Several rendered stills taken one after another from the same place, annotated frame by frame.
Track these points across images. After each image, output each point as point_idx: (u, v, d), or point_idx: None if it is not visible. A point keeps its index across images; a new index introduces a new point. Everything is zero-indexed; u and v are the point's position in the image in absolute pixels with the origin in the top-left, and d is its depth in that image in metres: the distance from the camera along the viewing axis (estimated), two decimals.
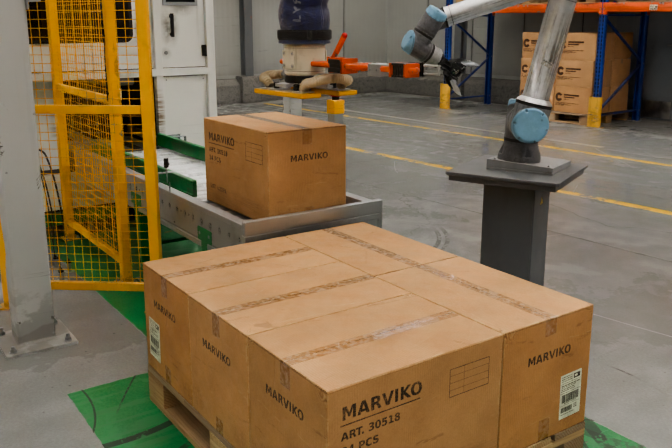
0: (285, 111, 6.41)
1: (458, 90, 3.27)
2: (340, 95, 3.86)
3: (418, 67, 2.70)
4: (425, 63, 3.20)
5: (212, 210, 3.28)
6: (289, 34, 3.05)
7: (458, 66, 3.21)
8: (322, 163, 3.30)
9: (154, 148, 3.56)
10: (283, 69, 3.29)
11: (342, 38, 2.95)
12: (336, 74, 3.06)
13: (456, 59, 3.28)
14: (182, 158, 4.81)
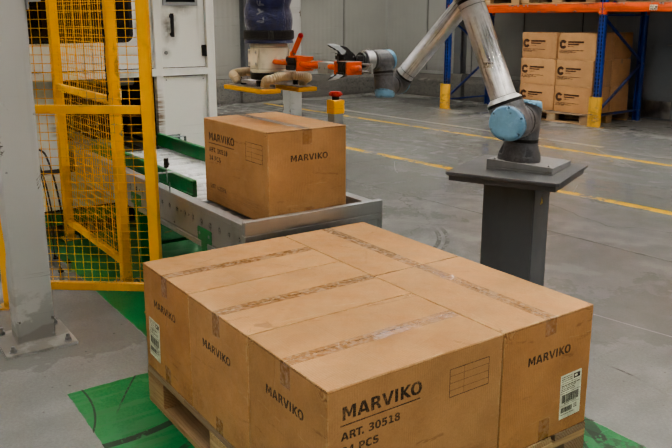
0: (285, 111, 6.41)
1: (332, 76, 3.35)
2: (340, 95, 3.86)
3: (360, 65, 2.91)
4: None
5: (212, 210, 3.28)
6: (252, 34, 3.29)
7: None
8: (322, 163, 3.30)
9: (154, 148, 3.56)
10: None
11: (298, 38, 3.18)
12: (295, 72, 3.29)
13: (349, 50, 3.32)
14: (182, 158, 4.81)
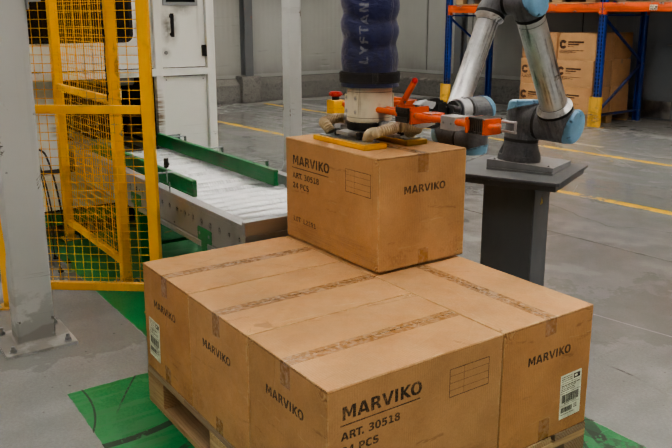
0: (285, 111, 6.41)
1: None
2: (340, 95, 3.86)
3: (499, 122, 2.34)
4: None
5: (212, 210, 3.28)
6: (352, 77, 2.73)
7: None
8: (439, 194, 2.70)
9: (154, 148, 3.56)
10: (346, 113, 2.97)
11: (411, 84, 2.61)
12: (405, 123, 2.72)
13: (439, 100, 2.67)
14: (182, 158, 4.81)
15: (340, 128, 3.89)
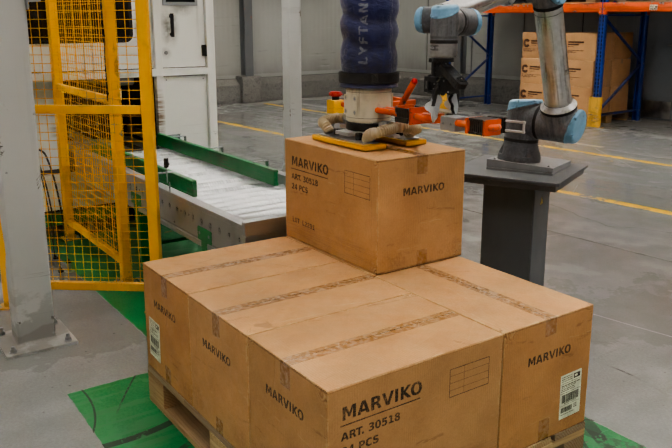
0: (285, 111, 6.41)
1: (447, 106, 2.57)
2: (340, 95, 3.86)
3: (499, 123, 2.35)
4: None
5: (212, 210, 3.28)
6: (352, 77, 2.73)
7: (428, 82, 2.54)
8: (438, 196, 2.70)
9: (154, 148, 3.56)
10: (345, 113, 2.97)
11: (411, 84, 2.61)
12: (404, 123, 2.72)
13: (437, 89, 2.47)
14: (182, 158, 4.81)
15: (340, 128, 3.89)
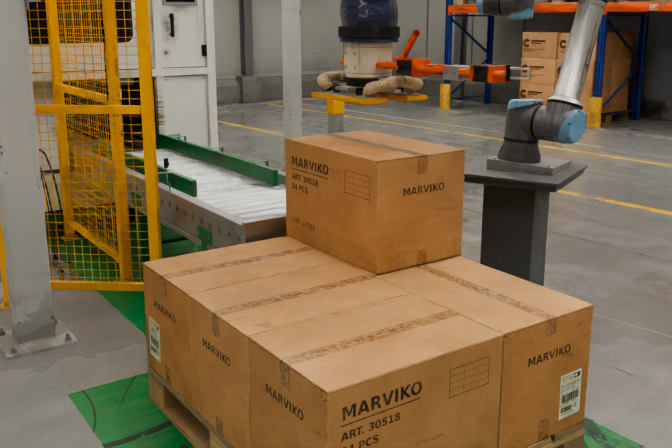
0: (285, 111, 6.41)
1: None
2: None
3: (504, 70, 2.32)
4: None
5: (212, 210, 3.28)
6: (352, 31, 2.70)
7: None
8: (438, 196, 2.70)
9: (154, 148, 3.56)
10: (344, 71, 2.94)
11: (413, 36, 2.58)
12: (405, 77, 2.69)
13: None
14: (182, 158, 4.81)
15: (340, 128, 3.89)
